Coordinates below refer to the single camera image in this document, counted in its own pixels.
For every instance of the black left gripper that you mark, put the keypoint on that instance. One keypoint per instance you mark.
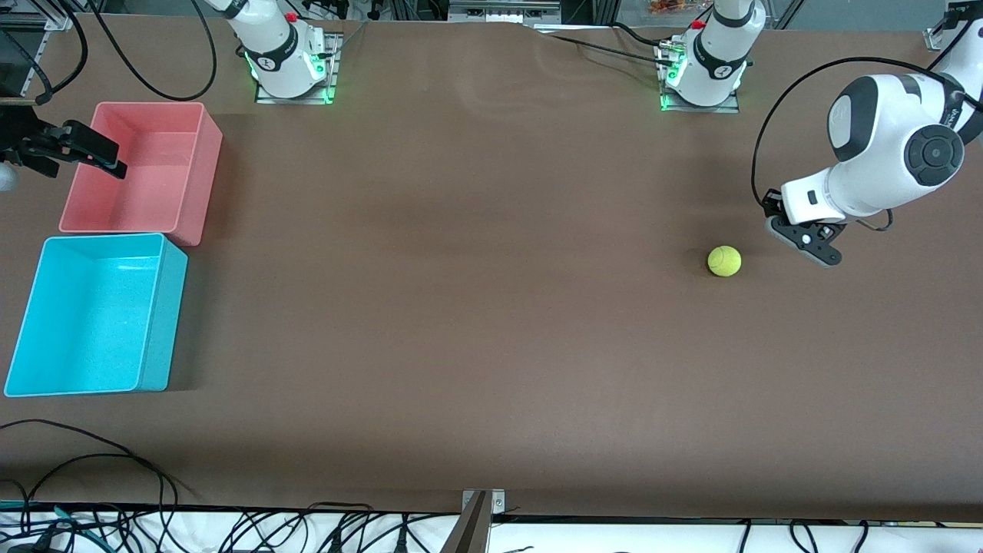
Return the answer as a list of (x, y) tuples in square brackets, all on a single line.
[(770, 205)]

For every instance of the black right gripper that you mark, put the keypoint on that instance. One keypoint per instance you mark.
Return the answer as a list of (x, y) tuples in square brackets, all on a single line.
[(17, 138)]

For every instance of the yellow-green tennis ball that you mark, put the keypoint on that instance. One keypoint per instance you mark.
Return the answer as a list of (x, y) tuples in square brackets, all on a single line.
[(724, 261)]

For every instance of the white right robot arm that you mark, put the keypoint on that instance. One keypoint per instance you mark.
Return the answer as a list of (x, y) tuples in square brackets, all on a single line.
[(273, 46)]

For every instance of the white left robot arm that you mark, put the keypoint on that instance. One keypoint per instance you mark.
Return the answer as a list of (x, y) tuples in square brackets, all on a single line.
[(883, 146)]

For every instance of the pink plastic bin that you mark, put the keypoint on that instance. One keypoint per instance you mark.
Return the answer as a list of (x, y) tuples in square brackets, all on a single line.
[(146, 192)]

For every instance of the blue plastic bin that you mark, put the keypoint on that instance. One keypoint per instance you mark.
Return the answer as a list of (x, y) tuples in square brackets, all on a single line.
[(84, 330)]

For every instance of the orange object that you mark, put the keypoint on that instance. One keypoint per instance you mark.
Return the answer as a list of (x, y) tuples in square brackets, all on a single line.
[(668, 8)]

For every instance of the aluminium profile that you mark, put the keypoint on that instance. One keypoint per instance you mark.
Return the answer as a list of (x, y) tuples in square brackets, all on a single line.
[(938, 37)]

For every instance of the grey metal device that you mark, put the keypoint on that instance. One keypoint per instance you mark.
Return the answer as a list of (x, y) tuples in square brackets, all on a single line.
[(503, 11)]

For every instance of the grey metal bar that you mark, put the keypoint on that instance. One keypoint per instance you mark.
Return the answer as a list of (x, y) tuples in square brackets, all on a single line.
[(470, 530)]

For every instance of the black power plug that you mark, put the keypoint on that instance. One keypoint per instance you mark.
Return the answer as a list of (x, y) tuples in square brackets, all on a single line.
[(400, 541), (335, 541)]

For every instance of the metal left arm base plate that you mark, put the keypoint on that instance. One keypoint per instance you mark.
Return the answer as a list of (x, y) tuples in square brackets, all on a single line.
[(703, 110)]

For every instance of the metal clamp bracket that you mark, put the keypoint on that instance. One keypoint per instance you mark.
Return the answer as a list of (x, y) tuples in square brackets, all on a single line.
[(498, 503)]

